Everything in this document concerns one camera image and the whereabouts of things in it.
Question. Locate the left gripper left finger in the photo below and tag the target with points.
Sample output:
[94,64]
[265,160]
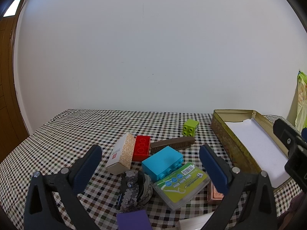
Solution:
[42,212]

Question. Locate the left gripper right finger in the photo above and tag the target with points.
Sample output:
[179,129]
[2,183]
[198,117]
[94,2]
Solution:
[259,210]

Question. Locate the copper embossed tile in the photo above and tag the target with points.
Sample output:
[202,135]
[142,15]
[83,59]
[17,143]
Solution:
[213,196]

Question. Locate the white charger adapter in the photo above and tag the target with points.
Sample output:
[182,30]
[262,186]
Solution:
[195,223]

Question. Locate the green dental floss box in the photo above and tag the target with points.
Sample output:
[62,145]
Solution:
[181,186]

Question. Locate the brown chocolate bar block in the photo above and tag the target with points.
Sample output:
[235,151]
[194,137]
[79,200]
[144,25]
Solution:
[175,143]

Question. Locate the green toy brick with football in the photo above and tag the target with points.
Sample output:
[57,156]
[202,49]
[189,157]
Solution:
[190,127]

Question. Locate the blue toy brick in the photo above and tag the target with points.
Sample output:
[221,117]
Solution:
[162,163]

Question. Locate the white and tan carton box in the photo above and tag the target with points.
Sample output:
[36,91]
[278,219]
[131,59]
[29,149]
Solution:
[121,156]

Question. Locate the purple card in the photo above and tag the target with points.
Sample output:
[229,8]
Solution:
[136,220]

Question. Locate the sequined black hair accessory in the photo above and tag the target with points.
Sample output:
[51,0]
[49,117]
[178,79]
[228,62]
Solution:
[136,191]

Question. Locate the red toy brick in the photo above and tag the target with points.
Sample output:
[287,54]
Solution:
[141,148]

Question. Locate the white paper liner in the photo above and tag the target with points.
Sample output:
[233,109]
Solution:
[262,148]

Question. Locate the gold metal tin box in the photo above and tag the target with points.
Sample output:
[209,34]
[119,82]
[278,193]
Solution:
[236,151]

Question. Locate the green patterned plastic bag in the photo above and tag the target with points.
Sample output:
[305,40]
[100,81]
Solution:
[300,121]

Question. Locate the brown wooden door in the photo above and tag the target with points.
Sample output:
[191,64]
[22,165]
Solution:
[13,129]

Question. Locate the checkered tablecloth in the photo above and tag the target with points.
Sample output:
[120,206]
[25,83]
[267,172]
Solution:
[68,136]

